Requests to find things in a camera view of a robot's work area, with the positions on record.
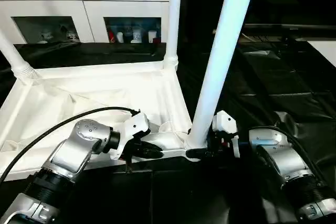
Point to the white plastic table top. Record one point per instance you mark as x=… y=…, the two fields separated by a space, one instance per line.
x=94 y=93

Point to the white plastic table leg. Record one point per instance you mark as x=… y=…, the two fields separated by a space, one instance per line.
x=223 y=51
x=13 y=53
x=173 y=14

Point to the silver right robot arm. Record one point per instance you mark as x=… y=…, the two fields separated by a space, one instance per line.
x=281 y=161

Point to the black work surface mat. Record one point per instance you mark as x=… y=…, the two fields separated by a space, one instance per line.
x=283 y=93

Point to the white flat side panel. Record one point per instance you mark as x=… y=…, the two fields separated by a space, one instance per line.
x=325 y=48

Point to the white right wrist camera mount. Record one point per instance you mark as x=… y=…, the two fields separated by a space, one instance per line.
x=226 y=124

